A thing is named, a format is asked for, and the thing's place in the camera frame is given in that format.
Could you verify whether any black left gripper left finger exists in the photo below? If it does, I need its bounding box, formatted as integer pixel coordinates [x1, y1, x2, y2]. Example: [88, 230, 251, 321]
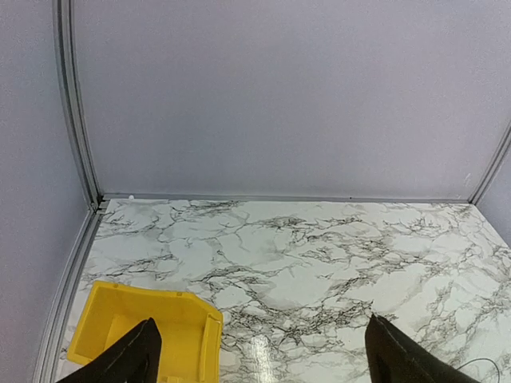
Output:
[58, 318, 162, 383]

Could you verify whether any far yellow plastic bin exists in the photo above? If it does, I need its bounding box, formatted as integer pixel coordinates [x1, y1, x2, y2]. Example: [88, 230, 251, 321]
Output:
[67, 281, 224, 382]

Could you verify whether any cable pile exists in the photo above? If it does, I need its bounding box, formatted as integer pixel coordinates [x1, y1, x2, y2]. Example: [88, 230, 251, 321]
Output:
[454, 357, 502, 383]

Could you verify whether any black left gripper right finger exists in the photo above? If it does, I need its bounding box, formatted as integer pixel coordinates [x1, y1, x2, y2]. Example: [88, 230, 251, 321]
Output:
[365, 314, 473, 383]

